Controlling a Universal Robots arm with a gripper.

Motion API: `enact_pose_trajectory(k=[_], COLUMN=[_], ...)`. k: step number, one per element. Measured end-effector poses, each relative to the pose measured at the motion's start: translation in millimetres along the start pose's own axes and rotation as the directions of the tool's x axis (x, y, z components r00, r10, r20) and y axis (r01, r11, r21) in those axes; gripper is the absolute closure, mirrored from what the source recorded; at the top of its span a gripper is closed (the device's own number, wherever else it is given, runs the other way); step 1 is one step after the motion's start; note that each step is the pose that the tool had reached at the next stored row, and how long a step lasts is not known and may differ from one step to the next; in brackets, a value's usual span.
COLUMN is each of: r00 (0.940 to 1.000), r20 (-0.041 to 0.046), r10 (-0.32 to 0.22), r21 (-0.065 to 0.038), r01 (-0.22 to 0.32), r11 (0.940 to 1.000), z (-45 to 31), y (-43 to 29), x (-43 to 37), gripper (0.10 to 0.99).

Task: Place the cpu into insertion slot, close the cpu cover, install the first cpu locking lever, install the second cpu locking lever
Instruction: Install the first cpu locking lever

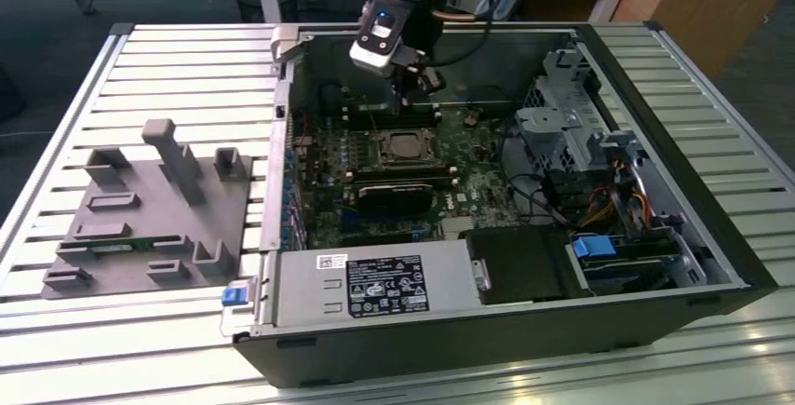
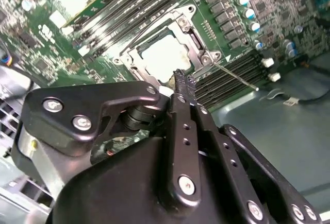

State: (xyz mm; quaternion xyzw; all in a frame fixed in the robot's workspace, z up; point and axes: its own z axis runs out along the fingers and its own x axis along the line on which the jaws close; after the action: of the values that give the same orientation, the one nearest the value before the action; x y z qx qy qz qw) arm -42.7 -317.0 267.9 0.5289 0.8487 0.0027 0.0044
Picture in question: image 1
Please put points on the silver power supply unit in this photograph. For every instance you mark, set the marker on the silver power supply unit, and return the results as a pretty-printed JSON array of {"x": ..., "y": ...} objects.
[{"x": 311, "y": 284}]

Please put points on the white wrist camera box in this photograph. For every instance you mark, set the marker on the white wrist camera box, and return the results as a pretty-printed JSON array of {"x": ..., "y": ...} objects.
[{"x": 379, "y": 39}]

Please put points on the blue case latch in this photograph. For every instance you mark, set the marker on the blue case latch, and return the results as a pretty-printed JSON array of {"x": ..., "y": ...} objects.
[{"x": 235, "y": 294}]

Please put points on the grey parts rack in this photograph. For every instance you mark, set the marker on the grey parts rack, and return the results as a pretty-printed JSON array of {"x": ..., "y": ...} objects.
[{"x": 150, "y": 219}]

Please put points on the black open PC case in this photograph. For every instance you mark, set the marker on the black open PC case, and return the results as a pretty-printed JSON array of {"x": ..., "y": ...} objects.
[{"x": 435, "y": 358}]

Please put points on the black drive bay shroud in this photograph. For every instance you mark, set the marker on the black drive bay shroud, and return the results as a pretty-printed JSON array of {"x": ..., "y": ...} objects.
[{"x": 525, "y": 265}]

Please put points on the CPU socket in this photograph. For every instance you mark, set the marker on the CPU socket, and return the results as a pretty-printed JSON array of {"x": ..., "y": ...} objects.
[{"x": 375, "y": 158}]

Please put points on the silver square CPU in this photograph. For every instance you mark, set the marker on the silver square CPU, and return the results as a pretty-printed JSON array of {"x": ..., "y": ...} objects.
[{"x": 407, "y": 145}]

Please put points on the metal drive cage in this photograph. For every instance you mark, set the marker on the metal drive cage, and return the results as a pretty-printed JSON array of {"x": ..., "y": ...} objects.
[{"x": 559, "y": 121}]

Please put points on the black graphics card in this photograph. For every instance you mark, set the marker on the black graphics card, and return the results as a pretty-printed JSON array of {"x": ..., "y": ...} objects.
[{"x": 394, "y": 198}]

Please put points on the green RAM stick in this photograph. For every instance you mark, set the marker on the green RAM stick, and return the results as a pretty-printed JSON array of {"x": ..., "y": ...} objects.
[{"x": 143, "y": 244}]

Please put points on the blue disk carrier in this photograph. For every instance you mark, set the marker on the blue disk carrier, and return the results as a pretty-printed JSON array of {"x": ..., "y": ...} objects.
[{"x": 594, "y": 247}]

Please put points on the silver heatsink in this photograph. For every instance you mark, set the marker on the silver heatsink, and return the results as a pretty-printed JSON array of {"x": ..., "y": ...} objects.
[{"x": 454, "y": 228}]

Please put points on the green motherboard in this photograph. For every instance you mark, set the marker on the green motherboard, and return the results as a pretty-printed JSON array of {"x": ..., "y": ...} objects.
[{"x": 473, "y": 191}]

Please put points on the wooden cabinet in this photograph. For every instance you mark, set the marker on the wooden cabinet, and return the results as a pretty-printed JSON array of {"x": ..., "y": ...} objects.
[{"x": 709, "y": 9}]

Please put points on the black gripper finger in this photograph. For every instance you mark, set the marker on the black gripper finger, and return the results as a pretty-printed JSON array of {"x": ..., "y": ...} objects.
[{"x": 405, "y": 93}]

